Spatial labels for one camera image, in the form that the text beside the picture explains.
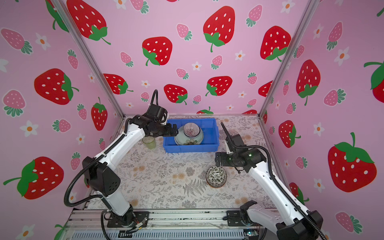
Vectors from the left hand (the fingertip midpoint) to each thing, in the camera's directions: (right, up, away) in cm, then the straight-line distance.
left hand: (172, 131), depth 84 cm
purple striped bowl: (+10, +1, +20) cm, 22 cm away
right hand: (+27, -14, -8) cm, 32 cm away
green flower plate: (+3, -6, +17) cm, 18 cm away
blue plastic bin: (+24, -8, +21) cm, 32 cm away
